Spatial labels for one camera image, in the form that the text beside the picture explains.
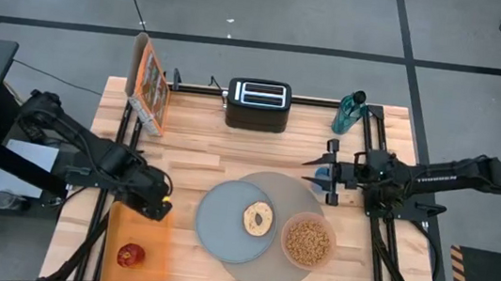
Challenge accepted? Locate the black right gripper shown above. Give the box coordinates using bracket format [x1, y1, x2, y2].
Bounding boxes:
[296, 135, 372, 211]

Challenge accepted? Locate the toasted bagel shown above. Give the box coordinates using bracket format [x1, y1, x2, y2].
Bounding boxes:
[240, 198, 276, 240]

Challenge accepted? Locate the orange cereal box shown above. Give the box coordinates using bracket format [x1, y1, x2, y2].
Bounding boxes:
[120, 31, 178, 138]

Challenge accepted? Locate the orange translucent tray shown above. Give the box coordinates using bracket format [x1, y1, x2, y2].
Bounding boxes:
[99, 198, 177, 281]

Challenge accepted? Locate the grey round placemat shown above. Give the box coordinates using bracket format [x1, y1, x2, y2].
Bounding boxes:
[216, 165, 331, 281]

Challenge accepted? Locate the red apple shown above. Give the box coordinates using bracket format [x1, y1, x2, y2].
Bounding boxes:
[115, 240, 149, 272]

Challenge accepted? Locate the teal water bottle black cap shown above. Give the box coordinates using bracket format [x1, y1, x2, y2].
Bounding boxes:
[330, 87, 371, 138]

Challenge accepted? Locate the cereal pieces heap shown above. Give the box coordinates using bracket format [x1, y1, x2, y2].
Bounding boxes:
[283, 216, 335, 271]

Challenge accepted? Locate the grey round plate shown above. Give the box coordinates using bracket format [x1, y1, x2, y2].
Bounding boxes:
[190, 175, 283, 269]

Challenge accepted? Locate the black two-slot toaster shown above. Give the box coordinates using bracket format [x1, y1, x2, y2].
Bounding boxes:
[222, 75, 295, 136]

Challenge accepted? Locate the pink translucent bowl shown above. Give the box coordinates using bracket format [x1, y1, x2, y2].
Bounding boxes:
[276, 209, 341, 274]

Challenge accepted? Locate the white paper sheet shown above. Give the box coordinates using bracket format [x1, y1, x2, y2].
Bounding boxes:
[0, 136, 62, 201]

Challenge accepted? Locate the clear plastic cup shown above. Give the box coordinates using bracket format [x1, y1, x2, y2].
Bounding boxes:
[0, 189, 34, 215]

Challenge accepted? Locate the black aluminium table frame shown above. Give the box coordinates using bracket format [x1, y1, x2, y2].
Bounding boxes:
[43, 55, 463, 281]

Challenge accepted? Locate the black toaster power cable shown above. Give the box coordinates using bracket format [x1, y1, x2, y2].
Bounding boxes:
[206, 74, 233, 110]

